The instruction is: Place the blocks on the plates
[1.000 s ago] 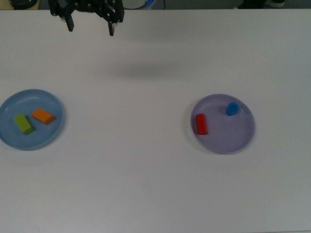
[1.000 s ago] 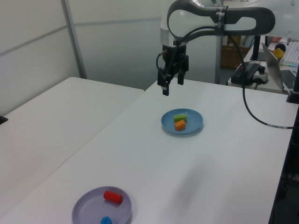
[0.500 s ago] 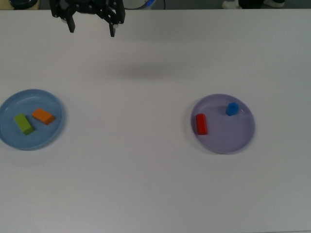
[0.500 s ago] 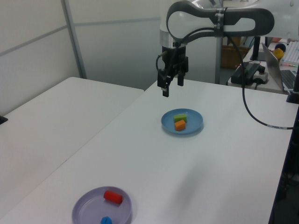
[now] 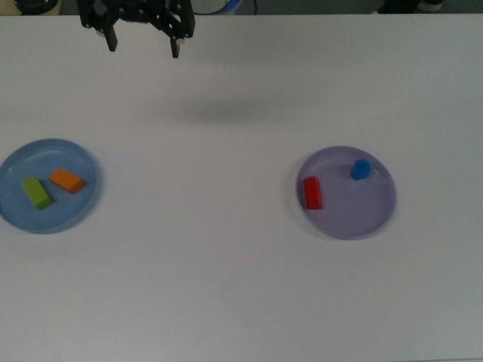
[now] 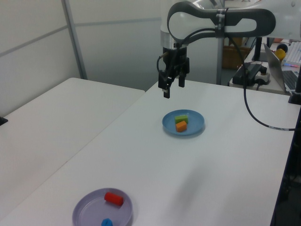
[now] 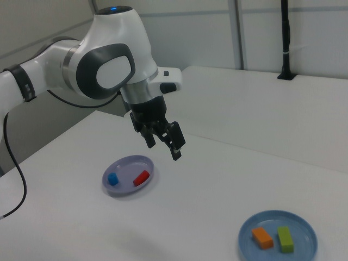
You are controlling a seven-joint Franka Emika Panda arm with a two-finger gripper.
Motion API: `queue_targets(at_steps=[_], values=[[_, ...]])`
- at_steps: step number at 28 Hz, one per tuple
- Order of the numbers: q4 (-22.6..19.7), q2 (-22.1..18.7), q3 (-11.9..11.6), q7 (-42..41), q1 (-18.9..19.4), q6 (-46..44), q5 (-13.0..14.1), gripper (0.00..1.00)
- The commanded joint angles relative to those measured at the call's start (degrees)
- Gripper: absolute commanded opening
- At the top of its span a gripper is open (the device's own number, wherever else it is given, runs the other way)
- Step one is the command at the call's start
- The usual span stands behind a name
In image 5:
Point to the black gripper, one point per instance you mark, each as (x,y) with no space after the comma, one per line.
(139,9)

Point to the orange block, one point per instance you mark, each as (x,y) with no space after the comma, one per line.
(67,180)

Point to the green block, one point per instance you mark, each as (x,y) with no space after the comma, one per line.
(36,192)

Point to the red cylinder block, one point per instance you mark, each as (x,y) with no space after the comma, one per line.
(312,193)

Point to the blue block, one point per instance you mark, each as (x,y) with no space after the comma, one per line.
(359,169)

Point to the black round object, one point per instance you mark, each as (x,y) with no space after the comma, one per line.
(35,3)

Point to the blue plate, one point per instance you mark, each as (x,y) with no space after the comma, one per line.
(56,215)

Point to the purple plate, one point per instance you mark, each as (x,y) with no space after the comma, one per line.
(358,213)

